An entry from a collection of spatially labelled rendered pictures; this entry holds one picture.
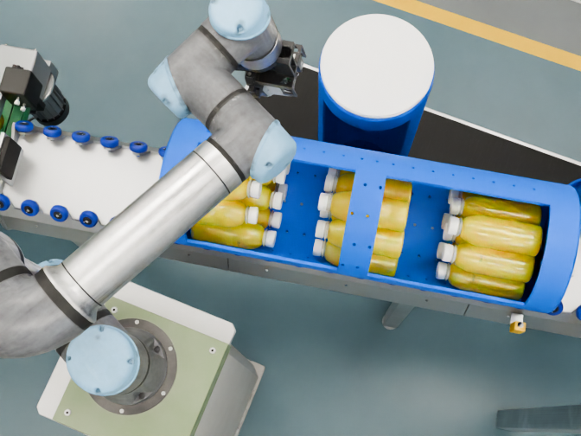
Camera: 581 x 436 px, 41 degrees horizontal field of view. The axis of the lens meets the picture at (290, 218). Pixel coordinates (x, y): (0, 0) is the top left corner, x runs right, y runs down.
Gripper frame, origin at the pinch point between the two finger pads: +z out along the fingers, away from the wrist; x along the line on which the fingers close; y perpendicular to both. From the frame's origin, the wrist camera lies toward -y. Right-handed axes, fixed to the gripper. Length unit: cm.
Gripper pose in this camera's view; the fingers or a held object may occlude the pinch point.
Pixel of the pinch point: (269, 85)
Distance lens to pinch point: 137.2
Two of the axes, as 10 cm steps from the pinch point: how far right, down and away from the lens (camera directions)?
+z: 1.6, 1.4, 9.8
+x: 2.3, -9.7, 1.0
